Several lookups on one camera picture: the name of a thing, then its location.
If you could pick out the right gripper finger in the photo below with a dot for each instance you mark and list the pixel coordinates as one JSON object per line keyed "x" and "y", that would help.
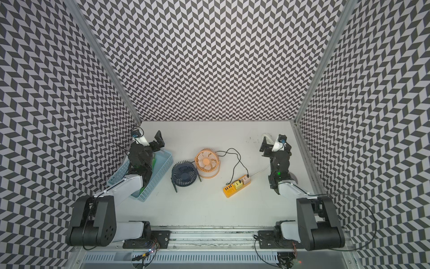
{"x": 270, "y": 139}
{"x": 264, "y": 145}

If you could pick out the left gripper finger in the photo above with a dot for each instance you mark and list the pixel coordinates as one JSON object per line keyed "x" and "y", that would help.
{"x": 162, "y": 143}
{"x": 158, "y": 136}

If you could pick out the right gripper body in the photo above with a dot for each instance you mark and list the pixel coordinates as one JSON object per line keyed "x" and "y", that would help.
{"x": 268, "y": 152}

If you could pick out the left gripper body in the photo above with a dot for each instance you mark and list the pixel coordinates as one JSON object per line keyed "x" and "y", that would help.
{"x": 154, "y": 147}

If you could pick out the pink USB charger plug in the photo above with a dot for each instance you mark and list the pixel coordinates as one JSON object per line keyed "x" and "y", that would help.
{"x": 245, "y": 180}

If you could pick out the orange power strip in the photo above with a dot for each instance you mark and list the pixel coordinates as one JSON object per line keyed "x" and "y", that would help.
{"x": 230, "y": 190}

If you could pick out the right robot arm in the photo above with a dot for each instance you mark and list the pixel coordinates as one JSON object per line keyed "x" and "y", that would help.
{"x": 317, "y": 226}

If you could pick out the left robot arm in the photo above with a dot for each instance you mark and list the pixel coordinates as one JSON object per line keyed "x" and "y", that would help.
{"x": 93, "y": 222}

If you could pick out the dark blue desk fan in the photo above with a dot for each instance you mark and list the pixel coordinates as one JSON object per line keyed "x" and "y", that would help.
{"x": 183, "y": 174}

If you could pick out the orange desk fan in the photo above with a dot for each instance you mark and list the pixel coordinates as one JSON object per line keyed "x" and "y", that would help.
{"x": 208, "y": 163}

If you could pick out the light blue plastic basket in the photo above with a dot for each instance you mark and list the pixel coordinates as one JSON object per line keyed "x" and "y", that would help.
{"x": 163, "y": 160}

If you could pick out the purple bowl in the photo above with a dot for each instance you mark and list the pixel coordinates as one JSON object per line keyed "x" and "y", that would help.
{"x": 293, "y": 177}

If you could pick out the yellow USB charger plug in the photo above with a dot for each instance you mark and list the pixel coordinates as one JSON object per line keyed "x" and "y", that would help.
{"x": 238, "y": 184}

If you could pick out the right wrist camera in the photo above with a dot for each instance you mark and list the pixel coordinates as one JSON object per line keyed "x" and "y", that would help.
{"x": 280, "y": 143}

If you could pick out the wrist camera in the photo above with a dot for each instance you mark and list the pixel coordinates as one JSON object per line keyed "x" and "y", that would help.
{"x": 280, "y": 143}
{"x": 138, "y": 135}

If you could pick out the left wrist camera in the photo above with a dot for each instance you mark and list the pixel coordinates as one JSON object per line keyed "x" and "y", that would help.
{"x": 138, "y": 135}

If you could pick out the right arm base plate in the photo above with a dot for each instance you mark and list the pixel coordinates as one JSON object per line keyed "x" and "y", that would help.
{"x": 268, "y": 239}

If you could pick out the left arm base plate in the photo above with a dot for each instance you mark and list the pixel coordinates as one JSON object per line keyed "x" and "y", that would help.
{"x": 158, "y": 238}

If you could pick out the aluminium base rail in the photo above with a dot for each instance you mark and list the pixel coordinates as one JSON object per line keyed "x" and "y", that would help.
{"x": 210, "y": 246}

